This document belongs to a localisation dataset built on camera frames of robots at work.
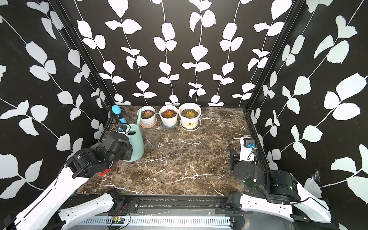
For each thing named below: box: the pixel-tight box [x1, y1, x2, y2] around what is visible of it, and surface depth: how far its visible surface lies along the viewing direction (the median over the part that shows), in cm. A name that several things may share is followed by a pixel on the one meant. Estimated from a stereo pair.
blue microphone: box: [111, 104, 128, 127], surface depth 92 cm
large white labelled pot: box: [178, 102, 202, 130], surface depth 106 cm
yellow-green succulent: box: [185, 111, 196, 119], surface depth 103 cm
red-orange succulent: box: [164, 110, 175, 118], surface depth 106 cm
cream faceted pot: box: [159, 104, 179, 128], surface depth 106 cm
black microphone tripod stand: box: [109, 106, 128, 133], surface depth 95 cm
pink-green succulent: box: [143, 110, 153, 118], surface depth 106 cm
